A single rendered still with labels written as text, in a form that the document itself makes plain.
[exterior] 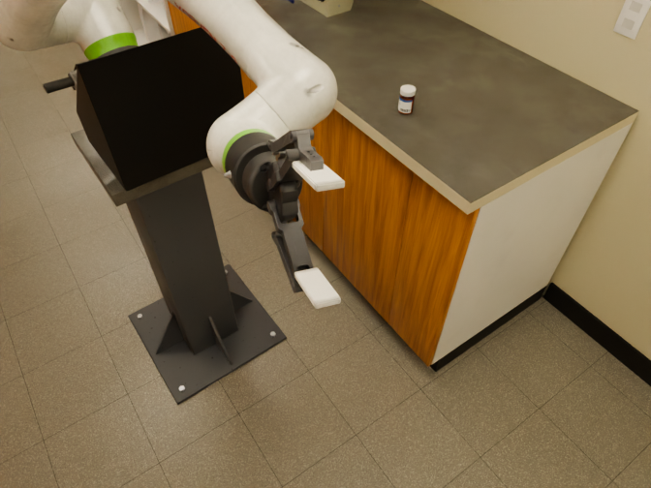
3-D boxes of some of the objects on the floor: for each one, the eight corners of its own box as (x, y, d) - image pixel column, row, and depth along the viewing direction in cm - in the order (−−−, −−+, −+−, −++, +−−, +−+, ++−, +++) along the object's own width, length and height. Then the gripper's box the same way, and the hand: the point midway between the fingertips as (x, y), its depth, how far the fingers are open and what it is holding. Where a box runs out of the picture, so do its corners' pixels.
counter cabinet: (289, 90, 332) (279, -64, 266) (540, 298, 219) (633, 122, 152) (195, 124, 307) (158, -37, 240) (423, 380, 193) (476, 210, 127)
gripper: (292, 79, 64) (369, 123, 47) (295, 251, 76) (357, 337, 59) (233, 83, 61) (292, 132, 44) (246, 260, 73) (296, 352, 56)
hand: (325, 243), depth 52 cm, fingers open, 13 cm apart
